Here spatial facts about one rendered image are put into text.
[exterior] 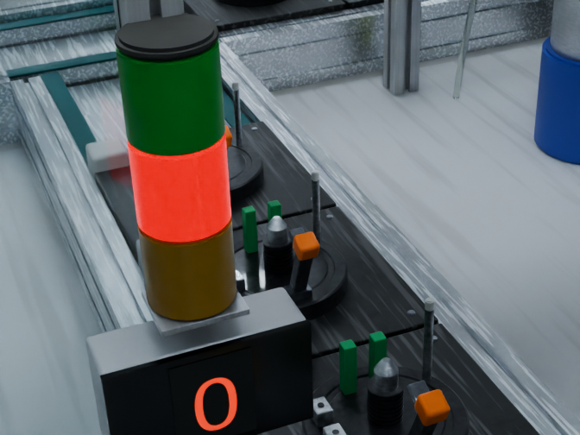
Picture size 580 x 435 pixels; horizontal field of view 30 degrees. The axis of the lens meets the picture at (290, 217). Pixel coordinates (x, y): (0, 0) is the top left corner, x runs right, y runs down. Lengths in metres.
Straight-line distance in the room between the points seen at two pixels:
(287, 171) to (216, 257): 0.76
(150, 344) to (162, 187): 0.10
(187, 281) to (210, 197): 0.05
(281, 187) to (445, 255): 0.23
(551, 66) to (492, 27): 0.41
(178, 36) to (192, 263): 0.12
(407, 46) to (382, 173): 0.29
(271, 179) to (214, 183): 0.76
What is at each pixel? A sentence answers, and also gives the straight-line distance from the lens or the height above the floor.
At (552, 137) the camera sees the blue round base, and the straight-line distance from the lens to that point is 1.59.
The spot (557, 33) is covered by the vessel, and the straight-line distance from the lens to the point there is 1.55.
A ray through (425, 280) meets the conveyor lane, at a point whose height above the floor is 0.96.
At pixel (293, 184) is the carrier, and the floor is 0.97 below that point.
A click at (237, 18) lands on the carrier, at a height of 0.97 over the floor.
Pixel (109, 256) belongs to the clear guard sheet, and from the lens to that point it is 0.61.
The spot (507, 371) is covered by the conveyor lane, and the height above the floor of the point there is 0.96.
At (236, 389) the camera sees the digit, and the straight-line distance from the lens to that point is 0.62.
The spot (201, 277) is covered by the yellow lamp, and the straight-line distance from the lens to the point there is 0.57.
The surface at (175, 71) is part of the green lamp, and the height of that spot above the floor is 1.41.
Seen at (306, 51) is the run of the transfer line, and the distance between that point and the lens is 1.79.
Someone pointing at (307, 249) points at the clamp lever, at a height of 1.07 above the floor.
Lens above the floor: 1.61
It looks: 31 degrees down
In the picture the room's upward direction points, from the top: 2 degrees counter-clockwise
